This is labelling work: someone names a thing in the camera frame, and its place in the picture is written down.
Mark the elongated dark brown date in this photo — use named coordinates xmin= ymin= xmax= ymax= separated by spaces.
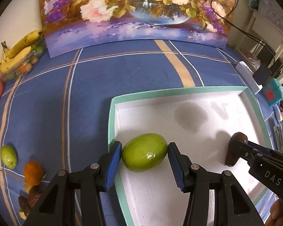
xmin=225 ymin=132 xmax=248 ymax=167

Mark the round dark brown date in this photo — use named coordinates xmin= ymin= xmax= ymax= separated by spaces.
xmin=27 ymin=186 xmax=43 ymax=208

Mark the large dark brown date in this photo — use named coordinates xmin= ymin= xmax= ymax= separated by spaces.
xmin=18 ymin=196 xmax=31 ymax=216

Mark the orange tangerine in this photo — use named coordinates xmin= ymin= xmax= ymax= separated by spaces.
xmin=23 ymin=161 xmax=45 ymax=186

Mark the large green fruit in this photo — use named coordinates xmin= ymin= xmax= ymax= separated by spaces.
xmin=122 ymin=133 xmax=168 ymax=173

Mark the bag of small fruits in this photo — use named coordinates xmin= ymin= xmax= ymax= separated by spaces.
xmin=0 ymin=37 xmax=46 ymax=81

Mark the person right hand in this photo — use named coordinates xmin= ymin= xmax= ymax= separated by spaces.
xmin=265 ymin=199 xmax=283 ymax=226

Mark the white tray teal rim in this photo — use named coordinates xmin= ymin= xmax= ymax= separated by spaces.
xmin=108 ymin=86 xmax=271 ymax=225

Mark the teal box red sticker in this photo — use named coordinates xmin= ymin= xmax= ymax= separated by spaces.
xmin=261 ymin=78 xmax=283 ymax=107

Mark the black power adapter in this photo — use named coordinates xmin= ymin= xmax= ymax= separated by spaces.
xmin=252 ymin=64 xmax=271 ymax=85

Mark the white power strip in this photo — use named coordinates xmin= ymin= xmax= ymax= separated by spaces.
xmin=235 ymin=61 xmax=263 ymax=94

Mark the blue plaid tablecloth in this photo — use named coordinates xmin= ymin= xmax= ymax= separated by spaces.
xmin=0 ymin=40 xmax=276 ymax=225

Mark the white shelf furniture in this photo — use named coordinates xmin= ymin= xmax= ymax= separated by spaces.
xmin=235 ymin=11 xmax=283 ymax=84

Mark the banana bunch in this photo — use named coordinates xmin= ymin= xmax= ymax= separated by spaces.
xmin=0 ymin=30 xmax=44 ymax=76

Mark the flower painting canvas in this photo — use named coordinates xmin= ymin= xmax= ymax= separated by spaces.
xmin=39 ymin=0 xmax=235 ymax=57

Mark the black cable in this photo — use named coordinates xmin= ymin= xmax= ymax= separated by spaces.
xmin=210 ymin=0 xmax=283 ymax=67

